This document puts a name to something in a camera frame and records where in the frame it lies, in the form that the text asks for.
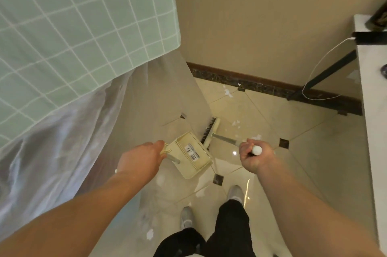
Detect person's left grey shoe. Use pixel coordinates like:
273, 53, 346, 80
180, 206, 194, 230

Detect cream broom with metal handle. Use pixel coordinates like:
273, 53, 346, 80
200, 117, 262, 156

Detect person's left forearm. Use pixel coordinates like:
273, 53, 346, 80
0, 172, 146, 257

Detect person's right grey shoe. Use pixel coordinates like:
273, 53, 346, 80
227, 185, 245, 206

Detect cream dustpan with metal handle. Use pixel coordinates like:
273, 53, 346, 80
160, 131, 214, 180

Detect person's left hand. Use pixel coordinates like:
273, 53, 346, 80
116, 140, 167, 188

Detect black trousers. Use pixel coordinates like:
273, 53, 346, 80
152, 199, 258, 257

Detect person's grey shoe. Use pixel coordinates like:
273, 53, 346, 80
227, 185, 245, 206
180, 206, 194, 230

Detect white marble table black legs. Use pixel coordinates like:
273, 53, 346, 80
286, 14, 387, 251

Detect black power strip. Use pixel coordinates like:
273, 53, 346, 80
352, 31, 387, 45

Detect person's right forearm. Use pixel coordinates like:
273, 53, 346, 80
257, 157, 383, 257

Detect beige tiled floor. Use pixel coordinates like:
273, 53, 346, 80
87, 77, 379, 257

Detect green checked bedsheet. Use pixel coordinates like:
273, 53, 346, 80
0, 0, 182, 149

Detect white cable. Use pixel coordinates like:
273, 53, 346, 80
301, 36, 356, 101

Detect white paper scraps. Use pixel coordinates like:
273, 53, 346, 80
146, 83, 264, 241

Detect person's right hand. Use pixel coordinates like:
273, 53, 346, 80
239, 138, 277, 174

